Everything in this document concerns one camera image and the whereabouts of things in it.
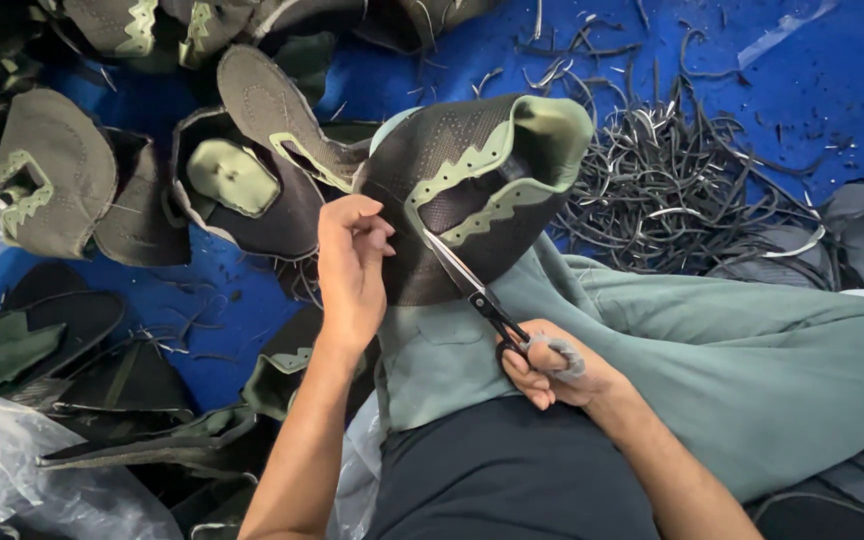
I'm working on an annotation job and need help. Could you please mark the person's right hand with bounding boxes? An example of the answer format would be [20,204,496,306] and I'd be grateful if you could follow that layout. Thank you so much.
[495,318,615,412]

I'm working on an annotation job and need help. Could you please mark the person's left hand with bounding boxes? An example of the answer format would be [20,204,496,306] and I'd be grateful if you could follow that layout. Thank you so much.
[317,193,397,354]

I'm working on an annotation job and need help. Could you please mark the black scissors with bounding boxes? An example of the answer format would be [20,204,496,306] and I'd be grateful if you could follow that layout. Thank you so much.
[422,228,587,381]

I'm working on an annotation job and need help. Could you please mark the black mesh shoe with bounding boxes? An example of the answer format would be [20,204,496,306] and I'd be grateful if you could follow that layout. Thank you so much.
[352,93,597,308]

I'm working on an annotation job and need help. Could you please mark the person's dark shirt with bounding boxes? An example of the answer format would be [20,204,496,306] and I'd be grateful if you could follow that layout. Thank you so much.
[363,395,662,540]

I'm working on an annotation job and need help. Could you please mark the black upper with green tongue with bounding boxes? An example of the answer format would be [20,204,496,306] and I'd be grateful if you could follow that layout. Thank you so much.
[170,105,328,264]

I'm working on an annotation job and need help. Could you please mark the person's green trousers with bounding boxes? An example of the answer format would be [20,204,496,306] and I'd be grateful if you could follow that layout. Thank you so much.
[375,231,864,505]

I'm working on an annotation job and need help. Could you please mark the clear plastic sheet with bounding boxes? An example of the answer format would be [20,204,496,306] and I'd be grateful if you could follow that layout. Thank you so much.
[325,390,390,540]

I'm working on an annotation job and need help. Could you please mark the grey inside-out shoe upper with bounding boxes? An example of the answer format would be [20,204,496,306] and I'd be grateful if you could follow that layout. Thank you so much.
[216,43,371,195]

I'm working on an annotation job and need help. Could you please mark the pile of black trimmed strips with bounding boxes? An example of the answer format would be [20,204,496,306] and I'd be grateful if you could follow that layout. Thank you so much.
[514,15,849,292]

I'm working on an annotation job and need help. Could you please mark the dark folded shoe upper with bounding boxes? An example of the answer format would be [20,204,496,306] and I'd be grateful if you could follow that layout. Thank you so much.
[93,129,192,269]

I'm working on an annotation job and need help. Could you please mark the heap of dark shoe uppers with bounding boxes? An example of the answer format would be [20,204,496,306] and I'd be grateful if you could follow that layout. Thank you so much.
[0,261,382,540]

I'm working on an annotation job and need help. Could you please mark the heap of olive shoe uppers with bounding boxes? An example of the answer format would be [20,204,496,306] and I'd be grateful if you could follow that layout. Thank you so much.
[0,0,504,95]

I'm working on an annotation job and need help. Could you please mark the olive shoe upper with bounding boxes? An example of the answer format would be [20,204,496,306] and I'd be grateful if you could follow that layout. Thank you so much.
[0,88,119,261]

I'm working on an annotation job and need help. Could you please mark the large clear plastic bag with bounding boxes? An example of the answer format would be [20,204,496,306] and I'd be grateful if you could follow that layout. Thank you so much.
[0,375,186,540]

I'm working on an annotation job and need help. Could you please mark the clear plastic strip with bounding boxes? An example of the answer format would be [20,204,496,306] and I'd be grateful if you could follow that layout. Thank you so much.
[736,0,840,70]

